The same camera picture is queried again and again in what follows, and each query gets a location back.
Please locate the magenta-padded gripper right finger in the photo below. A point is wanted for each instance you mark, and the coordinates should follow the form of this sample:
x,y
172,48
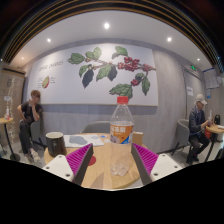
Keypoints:
x,y
165,165

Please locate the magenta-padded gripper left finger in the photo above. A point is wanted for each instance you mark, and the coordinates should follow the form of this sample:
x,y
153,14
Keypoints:
x,y
56,166

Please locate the clear bottle with red cap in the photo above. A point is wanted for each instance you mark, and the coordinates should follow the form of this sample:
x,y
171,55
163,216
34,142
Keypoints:
x,y
121,133

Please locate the black cup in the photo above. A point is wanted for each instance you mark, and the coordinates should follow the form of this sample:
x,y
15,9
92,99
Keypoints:
x,y
55,145

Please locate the flat round red coaster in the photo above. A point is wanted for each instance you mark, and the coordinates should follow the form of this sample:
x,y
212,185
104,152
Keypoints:
x,y
92,160

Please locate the white and grey paper sheet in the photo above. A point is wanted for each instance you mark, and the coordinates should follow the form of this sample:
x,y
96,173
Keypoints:
x,y
83,140

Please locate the grey armchair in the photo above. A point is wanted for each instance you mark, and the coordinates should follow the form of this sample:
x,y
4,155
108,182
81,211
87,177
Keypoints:
x,y
182,131

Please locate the small cardboard box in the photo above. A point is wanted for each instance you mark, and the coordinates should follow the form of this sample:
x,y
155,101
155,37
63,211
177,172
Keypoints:
x,y
138,138

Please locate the person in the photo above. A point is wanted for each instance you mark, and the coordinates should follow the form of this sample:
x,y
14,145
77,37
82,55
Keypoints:
x,y
196,125
29,115

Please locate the grey upholstered chair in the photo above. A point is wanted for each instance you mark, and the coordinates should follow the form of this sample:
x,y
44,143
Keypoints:
x,y
96,127

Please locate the round wooden café table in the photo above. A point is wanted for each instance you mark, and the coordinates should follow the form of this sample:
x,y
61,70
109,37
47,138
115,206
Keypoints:
x,y
217,130

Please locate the small round wooden table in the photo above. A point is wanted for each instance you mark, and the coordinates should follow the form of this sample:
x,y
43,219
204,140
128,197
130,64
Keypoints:
x,y
6,121

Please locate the small bottle with red label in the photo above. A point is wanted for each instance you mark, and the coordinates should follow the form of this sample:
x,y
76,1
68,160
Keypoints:
x,y
7,115

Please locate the green exit sign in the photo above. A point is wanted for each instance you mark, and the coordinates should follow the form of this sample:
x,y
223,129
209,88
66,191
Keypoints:
x,y
193,67

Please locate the round ceiling lights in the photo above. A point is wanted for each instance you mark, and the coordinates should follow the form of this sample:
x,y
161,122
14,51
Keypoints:
x,y
106,25

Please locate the white wall notice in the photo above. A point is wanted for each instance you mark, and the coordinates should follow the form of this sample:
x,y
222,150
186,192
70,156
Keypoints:
x,y
190,91

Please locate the coffee plant wall mural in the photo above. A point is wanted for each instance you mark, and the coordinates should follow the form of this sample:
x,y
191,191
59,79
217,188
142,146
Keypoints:
x,y
66,86

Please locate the wall notice board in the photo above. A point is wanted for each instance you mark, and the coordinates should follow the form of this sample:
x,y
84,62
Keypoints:
x,y
211,78

